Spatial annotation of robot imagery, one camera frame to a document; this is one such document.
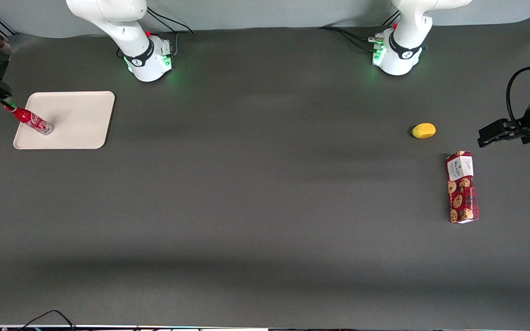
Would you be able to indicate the grey shoe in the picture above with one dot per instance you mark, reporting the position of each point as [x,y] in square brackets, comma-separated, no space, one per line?
[2,51]

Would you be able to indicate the yellow lemon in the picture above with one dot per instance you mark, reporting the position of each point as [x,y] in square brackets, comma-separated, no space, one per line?
[423,130]

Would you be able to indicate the red coke bottle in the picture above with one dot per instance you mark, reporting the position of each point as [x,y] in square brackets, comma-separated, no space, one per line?
[32,120]

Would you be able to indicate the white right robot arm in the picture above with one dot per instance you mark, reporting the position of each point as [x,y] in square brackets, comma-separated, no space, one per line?
[141,50]

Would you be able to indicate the beige rectangular plastic tray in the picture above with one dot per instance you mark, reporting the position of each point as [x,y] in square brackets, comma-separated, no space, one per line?
[81,119]

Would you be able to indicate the red cookie box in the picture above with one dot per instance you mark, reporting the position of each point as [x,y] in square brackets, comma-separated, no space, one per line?
[462,193]

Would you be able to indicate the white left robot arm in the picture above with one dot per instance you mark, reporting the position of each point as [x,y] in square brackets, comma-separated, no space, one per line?
[403,59]

